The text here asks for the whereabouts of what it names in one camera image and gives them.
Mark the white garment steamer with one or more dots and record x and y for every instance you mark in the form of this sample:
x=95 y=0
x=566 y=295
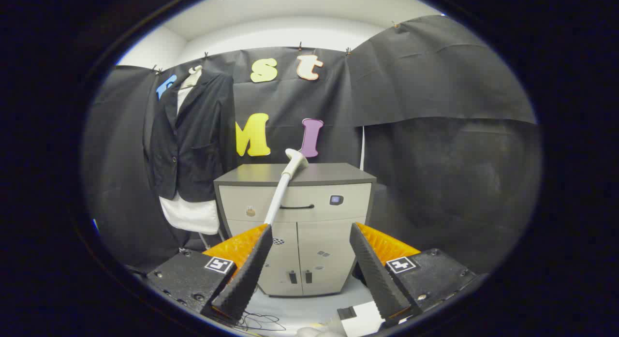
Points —
x=280 y=192

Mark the black jacket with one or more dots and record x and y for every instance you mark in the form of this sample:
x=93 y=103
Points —
x=193 y=134

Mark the white clothes hanger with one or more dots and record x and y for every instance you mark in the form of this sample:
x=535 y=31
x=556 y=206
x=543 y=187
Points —
x=195 y=76

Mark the white paper sheet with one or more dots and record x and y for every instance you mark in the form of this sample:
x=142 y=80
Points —
x=365 y=320

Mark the grey cabinet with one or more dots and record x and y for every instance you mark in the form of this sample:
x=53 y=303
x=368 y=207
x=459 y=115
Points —
x=309 y=250

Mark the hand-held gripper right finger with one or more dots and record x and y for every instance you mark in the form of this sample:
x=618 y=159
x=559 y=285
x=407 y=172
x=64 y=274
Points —
x=375 y=274

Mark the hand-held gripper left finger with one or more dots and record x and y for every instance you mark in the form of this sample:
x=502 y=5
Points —
x=244 y=274

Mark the black backdrop cloth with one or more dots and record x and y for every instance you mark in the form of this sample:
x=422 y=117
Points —
x=435 y=85

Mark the white shirt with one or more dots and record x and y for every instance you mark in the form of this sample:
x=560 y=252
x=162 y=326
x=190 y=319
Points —
x=191 y=216

